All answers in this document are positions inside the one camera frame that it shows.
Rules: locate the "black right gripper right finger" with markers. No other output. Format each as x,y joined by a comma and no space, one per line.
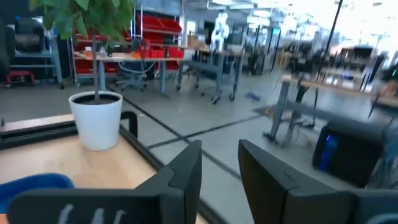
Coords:
280,202

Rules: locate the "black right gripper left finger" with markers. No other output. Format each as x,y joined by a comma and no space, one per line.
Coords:
174,196

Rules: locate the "blue plastic tray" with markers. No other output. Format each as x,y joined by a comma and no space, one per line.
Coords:
28,186

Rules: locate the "black computer tower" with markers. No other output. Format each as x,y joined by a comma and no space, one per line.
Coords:
351,155

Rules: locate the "wooden table with grey legs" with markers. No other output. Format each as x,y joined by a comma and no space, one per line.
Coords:
280,105

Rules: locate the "green plant in white pot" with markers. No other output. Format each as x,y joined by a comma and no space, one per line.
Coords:
96,124

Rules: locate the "blue floor object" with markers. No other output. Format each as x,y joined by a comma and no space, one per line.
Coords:
253,96

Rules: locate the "office chair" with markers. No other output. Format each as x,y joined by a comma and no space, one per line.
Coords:
135,81

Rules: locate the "grey rolling table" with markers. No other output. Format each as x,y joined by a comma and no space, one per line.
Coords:
202,67

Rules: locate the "workbench with grey legs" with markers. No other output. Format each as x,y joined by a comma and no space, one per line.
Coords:
124,57

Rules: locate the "white humanoid robot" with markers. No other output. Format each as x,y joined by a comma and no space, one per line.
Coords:
220,31

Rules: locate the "red bin shelving unit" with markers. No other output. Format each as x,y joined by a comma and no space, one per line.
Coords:
158,23

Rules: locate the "blue metal shelf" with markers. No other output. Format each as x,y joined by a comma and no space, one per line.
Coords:
56,59

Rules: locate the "black pole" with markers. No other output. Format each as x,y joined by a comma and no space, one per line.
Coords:
336,18

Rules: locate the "red stool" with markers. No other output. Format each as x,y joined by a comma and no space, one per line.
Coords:
18,74

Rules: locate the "black aluminium table frame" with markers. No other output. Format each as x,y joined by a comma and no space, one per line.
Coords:
37,133

